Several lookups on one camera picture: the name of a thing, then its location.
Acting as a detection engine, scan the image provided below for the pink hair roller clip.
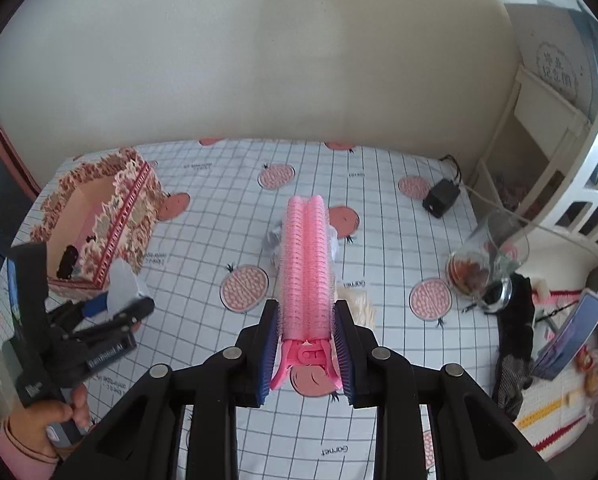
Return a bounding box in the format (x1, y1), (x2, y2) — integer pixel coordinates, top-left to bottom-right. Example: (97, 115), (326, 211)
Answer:
(271, 195), (342, 398)

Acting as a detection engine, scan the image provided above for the person left hand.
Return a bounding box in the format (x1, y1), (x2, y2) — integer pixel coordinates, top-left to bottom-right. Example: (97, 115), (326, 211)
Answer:
(5, 384), (92, 458)

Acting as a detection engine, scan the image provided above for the grey booklet on shelf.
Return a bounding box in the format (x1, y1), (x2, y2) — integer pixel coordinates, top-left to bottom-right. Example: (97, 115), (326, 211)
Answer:
(505, 3), (598, 120)

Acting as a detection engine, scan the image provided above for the smartphone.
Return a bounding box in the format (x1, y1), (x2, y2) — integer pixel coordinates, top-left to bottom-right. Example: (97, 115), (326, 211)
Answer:
(531, 289), (598, 380)

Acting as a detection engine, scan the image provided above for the floral paper gift box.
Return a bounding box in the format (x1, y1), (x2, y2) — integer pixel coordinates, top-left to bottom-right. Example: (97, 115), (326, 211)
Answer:
(30, 148), (166, 300)

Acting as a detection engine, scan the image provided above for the white foam shape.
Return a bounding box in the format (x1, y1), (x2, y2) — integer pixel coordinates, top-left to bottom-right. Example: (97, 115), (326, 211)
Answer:
(107, 258), (149, 315)

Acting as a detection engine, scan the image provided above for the white shelf rack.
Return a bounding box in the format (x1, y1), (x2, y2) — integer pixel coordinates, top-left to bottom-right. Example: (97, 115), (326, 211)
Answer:
(467, 66), (598, 254)

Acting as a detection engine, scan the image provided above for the black cloth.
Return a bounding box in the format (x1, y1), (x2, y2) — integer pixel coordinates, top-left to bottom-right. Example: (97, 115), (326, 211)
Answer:
(492, 273), (535, 422)

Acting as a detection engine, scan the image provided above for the black power adapter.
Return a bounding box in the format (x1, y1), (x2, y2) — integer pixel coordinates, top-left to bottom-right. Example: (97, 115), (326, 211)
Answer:
(422, 179), (459, 219)

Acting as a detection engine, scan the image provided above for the glass cup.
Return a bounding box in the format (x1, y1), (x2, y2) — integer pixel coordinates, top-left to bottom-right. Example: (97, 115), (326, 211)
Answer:
(446, 210), (530, 313)

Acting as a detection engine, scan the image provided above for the black toy car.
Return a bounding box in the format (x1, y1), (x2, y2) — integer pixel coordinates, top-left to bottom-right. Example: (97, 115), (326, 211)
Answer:
(56, 245), (80, 281)

